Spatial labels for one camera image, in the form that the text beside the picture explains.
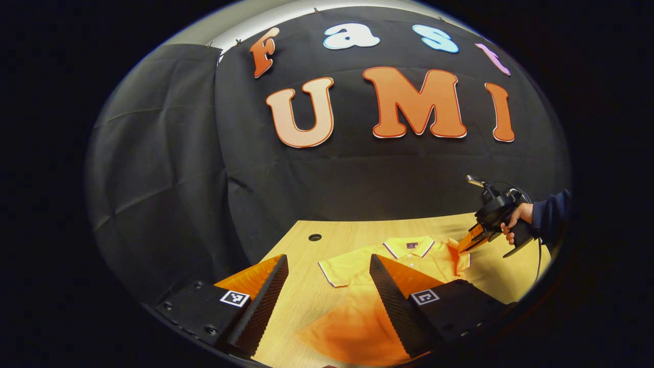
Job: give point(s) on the orange T-shirt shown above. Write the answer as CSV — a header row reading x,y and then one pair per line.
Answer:
x,y
352,266

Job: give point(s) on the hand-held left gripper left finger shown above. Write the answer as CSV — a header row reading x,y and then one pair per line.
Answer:
x,y
263,301

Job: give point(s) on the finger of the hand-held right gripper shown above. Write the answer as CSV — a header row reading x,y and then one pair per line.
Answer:
x,y
472,237

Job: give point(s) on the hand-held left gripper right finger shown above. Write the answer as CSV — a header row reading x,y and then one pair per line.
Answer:
x,y
391,301

